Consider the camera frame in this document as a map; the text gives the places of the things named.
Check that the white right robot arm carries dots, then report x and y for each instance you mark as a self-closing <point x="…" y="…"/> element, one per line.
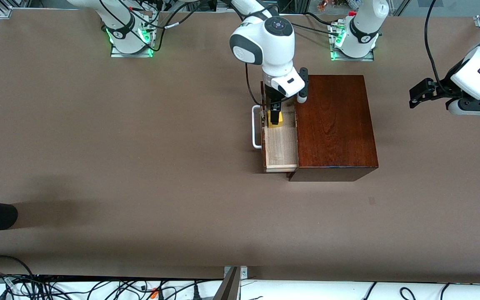
<point x="273" y="48"/>

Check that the dark brown wooden cabinet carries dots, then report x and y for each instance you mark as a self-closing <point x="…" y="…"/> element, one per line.
<point x="336" y="125"/>

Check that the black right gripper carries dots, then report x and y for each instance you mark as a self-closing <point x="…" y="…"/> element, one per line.
<point x="272" y="97"/>

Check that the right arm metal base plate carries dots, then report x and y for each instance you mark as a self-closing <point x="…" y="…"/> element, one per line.
<point x="131" y="53"/>

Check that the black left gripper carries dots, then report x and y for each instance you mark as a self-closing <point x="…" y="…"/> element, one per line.
<point x="441" y="89"/>

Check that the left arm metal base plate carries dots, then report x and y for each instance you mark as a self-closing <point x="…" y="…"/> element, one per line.
<point x="352" y="58"/>

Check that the dark slanted metal bar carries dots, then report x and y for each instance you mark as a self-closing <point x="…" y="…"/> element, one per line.
<point x="228" y="289"/>

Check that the silver metal bracket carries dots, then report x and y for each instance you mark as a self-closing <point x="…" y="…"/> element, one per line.
<point x="244" y="273"/>

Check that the yellow cube block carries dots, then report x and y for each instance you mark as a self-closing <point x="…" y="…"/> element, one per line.
<point x="275" y="125"/>

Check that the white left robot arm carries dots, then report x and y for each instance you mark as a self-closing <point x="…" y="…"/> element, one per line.
<point x="365" y="25"/>

